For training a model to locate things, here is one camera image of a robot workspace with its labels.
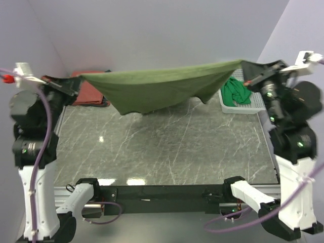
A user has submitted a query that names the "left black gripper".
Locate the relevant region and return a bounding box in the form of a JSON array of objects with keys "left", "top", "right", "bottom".
[{"left": 34, "top": 73, "right": 83, "bottom": 130}]

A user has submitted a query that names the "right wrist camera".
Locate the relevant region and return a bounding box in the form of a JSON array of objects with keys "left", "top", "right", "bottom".
[{"left": 280, "top": 51, "right": 323, "bottom": 77}]

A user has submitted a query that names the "folded red tank top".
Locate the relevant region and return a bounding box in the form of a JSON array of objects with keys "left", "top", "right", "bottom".
[{"left": 72, "top": 81, "right": 110, "bottom": 108}]

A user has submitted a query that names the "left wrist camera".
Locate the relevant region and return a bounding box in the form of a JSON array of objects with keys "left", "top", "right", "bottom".
[{"left": 1, "top": 62, "right": 46, "bottom": 90}]

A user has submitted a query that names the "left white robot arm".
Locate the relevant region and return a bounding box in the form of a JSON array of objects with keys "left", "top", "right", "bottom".
[{"left": 10, "top": 76, "right": 101, "bottom": 242}]

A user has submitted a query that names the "olive green graphic tank top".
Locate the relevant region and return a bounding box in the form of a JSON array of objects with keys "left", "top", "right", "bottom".
[{"left": 79, "top": 59, "right": 242, "bottom": 115}]

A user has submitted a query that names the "bright green tank top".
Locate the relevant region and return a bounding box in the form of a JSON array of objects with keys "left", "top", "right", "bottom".
[{"left": 221, "top": 77, "right": 252, "bottom": 107}]

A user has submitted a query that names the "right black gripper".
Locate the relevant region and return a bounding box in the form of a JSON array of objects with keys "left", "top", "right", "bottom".
[{"left": 241, "top": 59, "right": 293, "bottom": 125}]

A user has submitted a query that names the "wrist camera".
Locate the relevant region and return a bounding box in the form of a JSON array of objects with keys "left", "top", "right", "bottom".
[
  {"left": 280, "top": 51, "right": 323, "bottom": 77},
  {"left": 1, "top": 62, "right": 46, "bottom": 90}
]

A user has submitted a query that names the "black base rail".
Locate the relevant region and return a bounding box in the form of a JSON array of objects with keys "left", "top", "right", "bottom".
[{"left": 95, "top": 184, "right": 237, "bottom": 214}]

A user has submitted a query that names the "white plastic basket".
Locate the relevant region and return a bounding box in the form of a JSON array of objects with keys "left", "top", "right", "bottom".
[{"left": 219, "top": 69, "right": 265, "bottom": 114}]

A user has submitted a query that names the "aluminium frame rail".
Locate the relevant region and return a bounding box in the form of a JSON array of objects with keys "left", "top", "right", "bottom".
[{"left": 54, "top": 186, "right": 101, "bottom": 208}]

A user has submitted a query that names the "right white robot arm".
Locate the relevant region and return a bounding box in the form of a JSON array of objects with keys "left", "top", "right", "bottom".
[{"left": 222, "top": 60, "right": 323, "bottom": 241}]

